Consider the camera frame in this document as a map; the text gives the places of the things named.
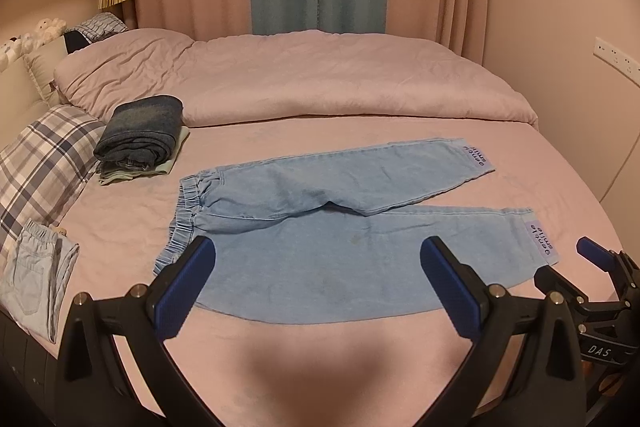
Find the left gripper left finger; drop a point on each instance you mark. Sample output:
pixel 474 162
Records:
pixel 92 386

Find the folded pale denim garment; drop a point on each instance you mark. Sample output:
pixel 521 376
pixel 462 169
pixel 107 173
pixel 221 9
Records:
pixel 35 278

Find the white wall socket strip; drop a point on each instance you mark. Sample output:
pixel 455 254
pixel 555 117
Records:
pixel 618 59

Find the pink duvet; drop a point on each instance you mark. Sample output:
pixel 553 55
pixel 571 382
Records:
pixel 302 73

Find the folded dark denim jeans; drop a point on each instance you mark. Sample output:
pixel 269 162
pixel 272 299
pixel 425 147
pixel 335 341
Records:
pixel 142 134

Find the checked blue pillow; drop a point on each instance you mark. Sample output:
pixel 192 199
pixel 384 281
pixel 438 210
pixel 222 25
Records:
pixel 97 28

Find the white plush toy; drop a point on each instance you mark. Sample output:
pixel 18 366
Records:
pixel 46 31

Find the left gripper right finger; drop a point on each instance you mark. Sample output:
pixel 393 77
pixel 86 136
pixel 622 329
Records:
pixel 546 386

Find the light blue denim pants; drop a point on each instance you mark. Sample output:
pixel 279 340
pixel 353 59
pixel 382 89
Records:
pixel 336 237

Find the plaid pillow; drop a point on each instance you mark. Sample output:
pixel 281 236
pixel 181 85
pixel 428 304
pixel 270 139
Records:
pixel 45 169

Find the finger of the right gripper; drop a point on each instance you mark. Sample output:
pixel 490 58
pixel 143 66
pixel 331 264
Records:
pixel 596 254

